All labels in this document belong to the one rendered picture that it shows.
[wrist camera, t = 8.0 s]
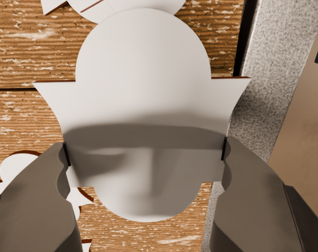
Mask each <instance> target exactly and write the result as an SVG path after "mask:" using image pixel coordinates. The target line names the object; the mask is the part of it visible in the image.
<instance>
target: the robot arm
mask: <svg viewBox="0 0 318 252"><path fill-rule="evenodd" d="M221 161H223V162H224V164H225V165H224V171H223V177H222V182H221V185H222V187H223V188H224V190H225V191H224V192H223V193H222V194H220V195H219V196H218V198H217V202H216V208H215V214H214V219H213V225H212V231H211V237H210V243H209V247H210V251H211V252H318V217H317V215H316V214H315V213H314V212H313V211H312V209H311V208H310V207H309V206H308V204H307V203H306V202H305V201H304V199H303V198H302V197H301V196H300V194H299V193H298V192H297V191H296V189H295V188H294V187H293V186H289V185H285V183H284V182H283V181H282V179H281V178H280V177H279V176H278V174H277V173H276V172H275V171H274V170H273V169H272V168H271V167H270V166H269V165H268V164H267V163H266V162H265V161H263V160H262V159H261V158H260V157H259V156H257V155H256V154H255V153H254V152H252V151H251V150H250V149H249V148H247V147H246V146H245V145H244V144H242V143H241V142H240V141H239V140H237V139H236V138H235V137H233V136H229V137H225V138H224V144H223V150H222V156H221ZM70 166H71V162H70V157H69V152H68V148H67V145H66V142H56V143H54V144H53V145H52V146H51V147H49V148H48V149H47V150H46V151H44V152H43V153H42V154H41V155H40V156H38V157H37V158H36V159H35V160H34V161H32V162H31V163H30V164H29V165H27V166H26V167H25V168H24V169H23V170H22V171H21V172H20V173H19V174H18V175H17V176H16V177H15V178H14V179H13V180H12V181H11V182H10V183H9V184H8V186H7V187H6V188H5V189H4V190H3V192H2V193H1V194H0V252H83V247H82V241H81V235H80V231H79V227H78V224H77V220H76V217H75V213H74V210H73V206H72V204H71V203H70V202H69V201H68V200H66V199H67V197H68V195H69V193H70V191H71V189H70V185H69V182H68V178H67V174H66V171H67V170H68V168H69V167H70Z"/></svg>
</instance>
